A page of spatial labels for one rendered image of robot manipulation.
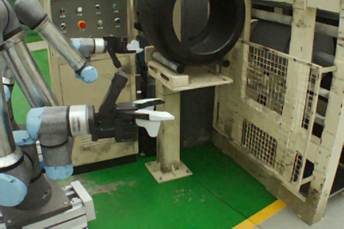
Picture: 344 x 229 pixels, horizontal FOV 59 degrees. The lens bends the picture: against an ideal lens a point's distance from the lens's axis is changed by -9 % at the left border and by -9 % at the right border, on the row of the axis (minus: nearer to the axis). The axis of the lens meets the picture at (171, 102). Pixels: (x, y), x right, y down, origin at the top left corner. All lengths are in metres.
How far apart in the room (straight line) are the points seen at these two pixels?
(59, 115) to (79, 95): 1.43
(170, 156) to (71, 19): 1.15
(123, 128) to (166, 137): 1.48
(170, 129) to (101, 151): 0.54
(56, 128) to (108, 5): 1.49
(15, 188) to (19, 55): 0.34
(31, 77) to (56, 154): 0.22
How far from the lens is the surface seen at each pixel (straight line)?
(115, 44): 1.63
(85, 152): 2.40
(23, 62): 0.90
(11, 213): 1.09
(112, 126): 0.81
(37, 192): 1.07
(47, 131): 0.81
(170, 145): 2.30
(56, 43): 1.42
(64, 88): 2.19
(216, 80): 1.84
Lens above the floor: 1.38
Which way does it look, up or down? 22 degrees down
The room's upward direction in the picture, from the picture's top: straight up
